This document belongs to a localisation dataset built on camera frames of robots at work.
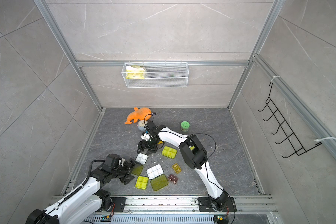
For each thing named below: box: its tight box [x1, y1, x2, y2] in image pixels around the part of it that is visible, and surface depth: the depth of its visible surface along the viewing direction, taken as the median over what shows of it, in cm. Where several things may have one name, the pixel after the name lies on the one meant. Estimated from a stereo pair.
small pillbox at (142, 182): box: [135, 175, 149, 190], surface depth 82 cm
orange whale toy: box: [124, 106, 152, 125], surface depth 110 cm
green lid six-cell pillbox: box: [161, 146, 177, 160], surface depth 95 cm
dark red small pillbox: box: [167, 173, 179, 184], surface depth 84 cm
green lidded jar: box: [180, 120, 190, 133], surface depth 105 cm
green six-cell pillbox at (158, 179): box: [146, 163, 169, 191], surface depth 84 cm
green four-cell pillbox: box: [131, 153, 148, 176], surface depth 91 cm
